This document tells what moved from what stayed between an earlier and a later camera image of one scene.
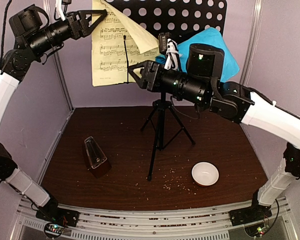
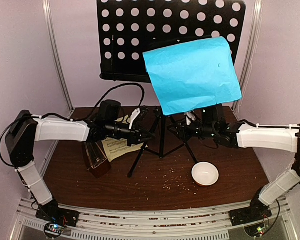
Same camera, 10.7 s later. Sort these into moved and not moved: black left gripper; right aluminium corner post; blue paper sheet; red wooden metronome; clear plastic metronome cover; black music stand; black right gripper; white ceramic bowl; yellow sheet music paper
Moved: black music stand; black right gripper; black left gripper; blue paper sheet; yellow sheet music paper
Not moved: clear plastic metronome cover; right aluminium corner post; white ceramic bowl; red wooden metronome
